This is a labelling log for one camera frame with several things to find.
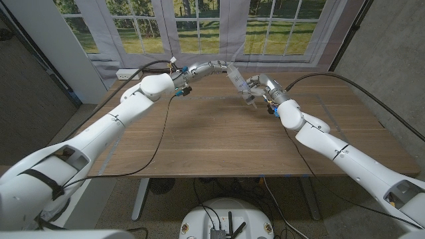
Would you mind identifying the black floor cable bundle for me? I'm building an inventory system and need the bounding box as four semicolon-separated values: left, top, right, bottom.
192;177;276;230

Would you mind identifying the white floor cable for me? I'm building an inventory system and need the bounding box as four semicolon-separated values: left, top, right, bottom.
263;177;309;239

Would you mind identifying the large clear plastic syringe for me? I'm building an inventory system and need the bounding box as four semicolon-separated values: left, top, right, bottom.
226;64;258;110

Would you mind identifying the black backdrop stand pole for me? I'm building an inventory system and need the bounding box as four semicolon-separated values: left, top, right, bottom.
328;0;375;72
0;8;83;109

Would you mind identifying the white pillar panel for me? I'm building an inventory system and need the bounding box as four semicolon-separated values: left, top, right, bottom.
3;0;109;105

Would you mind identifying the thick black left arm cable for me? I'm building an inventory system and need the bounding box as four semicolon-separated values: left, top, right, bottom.
62;59;175;142

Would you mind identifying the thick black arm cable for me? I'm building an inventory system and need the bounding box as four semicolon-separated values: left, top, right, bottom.
285;72;425;142
62;59;175;142

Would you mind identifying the white robot torso base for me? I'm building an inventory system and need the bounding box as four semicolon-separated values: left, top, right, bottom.
179;198;276;239

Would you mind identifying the grey table leg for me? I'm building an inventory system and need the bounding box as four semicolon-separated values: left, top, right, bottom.
131;178;150;222
300;176;322;222

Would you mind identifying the black round floor fan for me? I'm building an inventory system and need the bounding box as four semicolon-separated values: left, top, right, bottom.
148;178;176;195

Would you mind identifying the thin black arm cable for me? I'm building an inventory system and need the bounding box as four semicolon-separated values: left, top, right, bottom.
61;94;177;189
282;127;424;230

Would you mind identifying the printed window backdrop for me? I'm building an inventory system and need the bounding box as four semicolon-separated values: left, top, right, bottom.
52;0;366;90

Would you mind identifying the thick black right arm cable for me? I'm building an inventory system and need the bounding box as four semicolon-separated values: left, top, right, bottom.
285;72;425;142

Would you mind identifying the white power strip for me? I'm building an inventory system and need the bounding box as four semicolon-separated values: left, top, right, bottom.
116;68;143;81

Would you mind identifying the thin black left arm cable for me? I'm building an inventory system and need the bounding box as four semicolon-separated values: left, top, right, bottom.
61;94;177;189

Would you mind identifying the white floor board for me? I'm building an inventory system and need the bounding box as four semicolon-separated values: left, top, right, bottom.
56;178;118;230

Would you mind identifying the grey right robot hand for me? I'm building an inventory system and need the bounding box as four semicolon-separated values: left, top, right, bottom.
245;73;290;106

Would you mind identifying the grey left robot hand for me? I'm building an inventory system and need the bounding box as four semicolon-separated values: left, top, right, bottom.
171;60;237;89

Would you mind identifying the black radio module with antennas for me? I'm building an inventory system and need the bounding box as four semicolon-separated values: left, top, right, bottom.
210;211;247;239

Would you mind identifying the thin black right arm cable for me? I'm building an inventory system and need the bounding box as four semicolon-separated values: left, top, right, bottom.
282;127;424;230

